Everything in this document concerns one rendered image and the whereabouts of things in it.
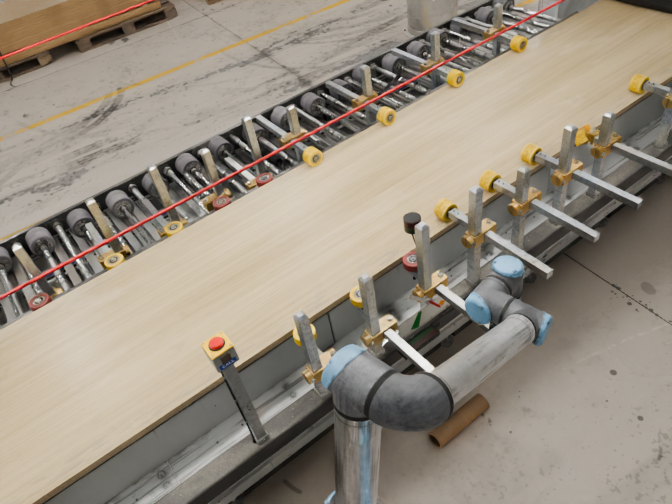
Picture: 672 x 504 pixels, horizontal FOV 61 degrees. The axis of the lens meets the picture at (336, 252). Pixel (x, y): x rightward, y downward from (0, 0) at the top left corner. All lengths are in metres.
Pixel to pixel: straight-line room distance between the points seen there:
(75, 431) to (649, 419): 2.30
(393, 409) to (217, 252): 1.37
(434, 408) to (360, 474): 0.33
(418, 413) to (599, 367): 1.93
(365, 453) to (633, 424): 1.73
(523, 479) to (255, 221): 1.56
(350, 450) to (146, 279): 1.30
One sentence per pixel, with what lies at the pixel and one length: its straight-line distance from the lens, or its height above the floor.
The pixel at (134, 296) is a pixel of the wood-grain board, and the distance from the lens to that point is 2.37.
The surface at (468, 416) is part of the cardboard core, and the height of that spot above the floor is 0.07.
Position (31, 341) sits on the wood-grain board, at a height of 0.90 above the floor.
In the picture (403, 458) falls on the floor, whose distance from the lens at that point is 2.72.
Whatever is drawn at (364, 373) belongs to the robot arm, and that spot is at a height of 1.44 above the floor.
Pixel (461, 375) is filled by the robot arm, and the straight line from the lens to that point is 1.31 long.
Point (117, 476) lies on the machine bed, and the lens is 2.18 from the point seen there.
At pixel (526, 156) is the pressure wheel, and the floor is 0.95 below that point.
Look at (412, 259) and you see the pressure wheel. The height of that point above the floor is 0.91.
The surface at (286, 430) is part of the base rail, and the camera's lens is 2.05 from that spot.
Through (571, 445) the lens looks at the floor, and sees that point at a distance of 2.80.
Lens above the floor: 2.45
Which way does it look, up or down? 44 degrees down
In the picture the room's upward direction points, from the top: 12 degrees counter-clockwise
